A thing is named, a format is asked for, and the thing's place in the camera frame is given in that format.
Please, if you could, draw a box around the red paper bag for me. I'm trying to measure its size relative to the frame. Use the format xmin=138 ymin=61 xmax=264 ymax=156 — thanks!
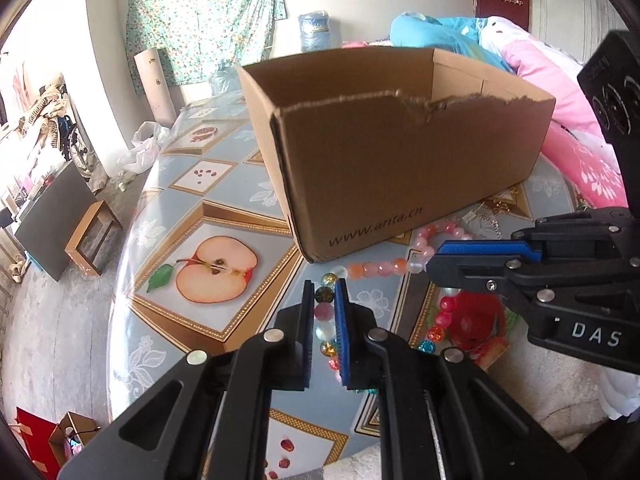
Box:
xmin=15 ymin=408 xmax=61 ymax=480

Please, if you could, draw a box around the dark grey cabinet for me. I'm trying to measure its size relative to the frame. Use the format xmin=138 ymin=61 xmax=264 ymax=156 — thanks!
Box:
xmin=15 ymin=162 xmax=96 ymax=282

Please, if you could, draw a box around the pink floral blanket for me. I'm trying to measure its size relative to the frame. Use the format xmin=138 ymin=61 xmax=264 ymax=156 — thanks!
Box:
xmin=480 ymin=16 xmax=628 ymax=208

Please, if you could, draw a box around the small wooden stool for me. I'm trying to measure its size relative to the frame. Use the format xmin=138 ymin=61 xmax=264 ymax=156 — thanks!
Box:
xmin=65 ymin=200 xmax=122 ymax=276

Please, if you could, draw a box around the blue patterned quilt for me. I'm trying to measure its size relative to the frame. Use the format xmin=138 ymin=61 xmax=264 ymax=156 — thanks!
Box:
xmin=390 ymin=12 xmax=514 ymax=74

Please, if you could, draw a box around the green floral curtain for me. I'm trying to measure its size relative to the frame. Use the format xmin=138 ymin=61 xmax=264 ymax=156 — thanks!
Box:
xmin=125 ymin=0 xmax=288 ymax=96

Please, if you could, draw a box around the pink orange bead bracelet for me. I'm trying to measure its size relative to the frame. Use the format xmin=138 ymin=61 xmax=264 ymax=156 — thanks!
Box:
xmin=332 ymin=220 xmax=476 ymax=281

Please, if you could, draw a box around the fruit pattern tablecloth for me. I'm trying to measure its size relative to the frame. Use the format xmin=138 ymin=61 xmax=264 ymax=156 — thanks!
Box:
xmin=106 ymin=89 xmax=589 ymax=480

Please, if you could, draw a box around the colourful glass bead bracelet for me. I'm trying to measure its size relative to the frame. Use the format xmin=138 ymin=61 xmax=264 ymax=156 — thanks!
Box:
xmin=313 ymin=271 xmax=452 ymax=396

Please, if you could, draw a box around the brown paper bag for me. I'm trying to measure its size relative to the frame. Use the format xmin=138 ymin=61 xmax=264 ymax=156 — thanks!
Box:
xmin=49 ymin=412 xmax=101 ymax=466

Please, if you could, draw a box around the bicycle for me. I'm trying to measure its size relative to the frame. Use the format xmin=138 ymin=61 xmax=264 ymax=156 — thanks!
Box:
xmin=56 ymin=115 xmax=98 ymax=181

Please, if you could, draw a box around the cardboard tube roll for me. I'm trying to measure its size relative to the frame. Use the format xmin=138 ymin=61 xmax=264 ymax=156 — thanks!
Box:
xmin=134 ymin=48 xmax=177 ymax=127

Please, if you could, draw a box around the brown cardboard box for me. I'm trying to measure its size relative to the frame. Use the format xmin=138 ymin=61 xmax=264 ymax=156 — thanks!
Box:
xmin=239 ymin=47 xmax=555 ymax=262

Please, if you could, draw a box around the white gloved hand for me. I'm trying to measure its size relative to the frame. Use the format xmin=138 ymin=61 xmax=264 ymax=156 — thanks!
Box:
xmin=598 ymin=367 xmax=640 ymax=422

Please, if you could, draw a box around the water jug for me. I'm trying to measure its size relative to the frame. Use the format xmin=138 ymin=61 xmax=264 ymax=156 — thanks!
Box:
xmin=298 ymin=11 xmax=331 ymax=52

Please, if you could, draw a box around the white plastic bag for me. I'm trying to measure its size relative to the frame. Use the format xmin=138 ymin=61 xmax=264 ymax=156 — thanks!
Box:
xmin=117 ymin=122 xmax=171 ymax=174

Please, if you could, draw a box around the white fluffy towel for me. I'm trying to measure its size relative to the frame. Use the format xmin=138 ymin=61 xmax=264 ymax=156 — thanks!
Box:
xmin=488 ymin=344 xmax=611 ymax=479

